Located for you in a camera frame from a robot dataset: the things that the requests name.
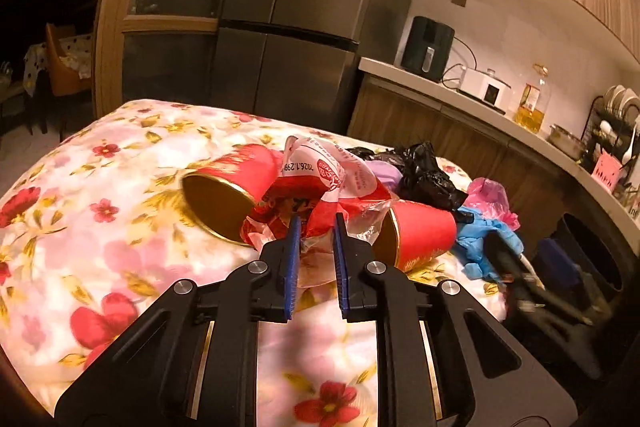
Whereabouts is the red paper cup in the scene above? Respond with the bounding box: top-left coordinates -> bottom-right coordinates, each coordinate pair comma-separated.
181,144 -> 284,248
372,201 -> 458,274

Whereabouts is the white kitchen countertop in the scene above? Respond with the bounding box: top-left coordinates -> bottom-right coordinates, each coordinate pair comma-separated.
359,57 -> 640,253

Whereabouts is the red and white plastic bag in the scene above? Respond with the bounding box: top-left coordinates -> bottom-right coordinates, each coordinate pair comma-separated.
242,134 -> 401,290

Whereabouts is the floral blanket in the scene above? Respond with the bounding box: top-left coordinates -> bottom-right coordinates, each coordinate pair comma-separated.
0,99 -> 507,427

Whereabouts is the black trash bin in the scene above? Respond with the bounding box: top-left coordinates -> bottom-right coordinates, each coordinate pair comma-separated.
537,212 -> 626,323

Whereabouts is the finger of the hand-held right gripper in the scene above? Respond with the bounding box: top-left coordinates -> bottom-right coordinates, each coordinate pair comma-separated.
482,232 -> 540,294

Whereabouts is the polka dot tablecloth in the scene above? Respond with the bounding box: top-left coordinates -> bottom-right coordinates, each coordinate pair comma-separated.
22,34 -> 94,98

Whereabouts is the purple plastic bag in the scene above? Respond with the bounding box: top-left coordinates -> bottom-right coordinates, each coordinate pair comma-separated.
367,159 -> 404,194

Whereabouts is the black dish rack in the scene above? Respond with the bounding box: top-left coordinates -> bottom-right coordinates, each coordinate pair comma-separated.
582,84 -> 640,172

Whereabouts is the wooden glass door cabinet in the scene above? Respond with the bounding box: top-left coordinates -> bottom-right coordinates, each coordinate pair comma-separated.
92,0 -> 253,118

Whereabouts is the orange chair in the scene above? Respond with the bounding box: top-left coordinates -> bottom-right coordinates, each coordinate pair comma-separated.
45,23 -> 94,142

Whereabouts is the pink plastic bag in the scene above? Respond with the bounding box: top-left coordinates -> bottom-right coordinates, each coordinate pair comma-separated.
465,177 -> 521,233

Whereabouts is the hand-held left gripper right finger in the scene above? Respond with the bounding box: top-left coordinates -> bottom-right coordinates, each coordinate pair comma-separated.
334,213 -> 579,427

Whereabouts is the black air fryer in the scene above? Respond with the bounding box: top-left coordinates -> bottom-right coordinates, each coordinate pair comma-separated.
401,17 -> 456,82

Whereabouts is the black power cable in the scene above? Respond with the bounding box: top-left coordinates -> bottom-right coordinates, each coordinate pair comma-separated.
441,38 -> 482,88

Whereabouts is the pink utensil holder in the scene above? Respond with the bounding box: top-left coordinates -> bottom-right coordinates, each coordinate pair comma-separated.
591,151 -> 624,190

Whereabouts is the blue disposable glove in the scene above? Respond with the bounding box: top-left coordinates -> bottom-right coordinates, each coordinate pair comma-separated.
454,206 -> 525,281

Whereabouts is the cooking oil bottle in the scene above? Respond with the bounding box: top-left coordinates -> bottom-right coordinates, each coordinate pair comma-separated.
514,64 -> 551,134

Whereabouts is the grey steel refrigerator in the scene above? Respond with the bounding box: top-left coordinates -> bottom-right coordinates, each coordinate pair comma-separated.
210,0 -> 422,135

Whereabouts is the black plastic bag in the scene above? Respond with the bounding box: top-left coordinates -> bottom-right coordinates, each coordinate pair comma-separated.
346,141 -> 469,211

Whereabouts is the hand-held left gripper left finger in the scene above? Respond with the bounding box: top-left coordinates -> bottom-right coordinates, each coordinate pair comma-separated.
54,214 -> 303,427

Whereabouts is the steel pot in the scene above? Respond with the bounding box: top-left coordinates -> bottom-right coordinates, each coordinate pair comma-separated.
548,124 -> 587,160

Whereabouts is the wooden base cabinet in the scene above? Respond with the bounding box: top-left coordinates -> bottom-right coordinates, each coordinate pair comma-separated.
347,74 -> 591,258

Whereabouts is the white rice cooker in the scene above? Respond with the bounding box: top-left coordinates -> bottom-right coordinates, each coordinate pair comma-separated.
457,67 -> 513,114

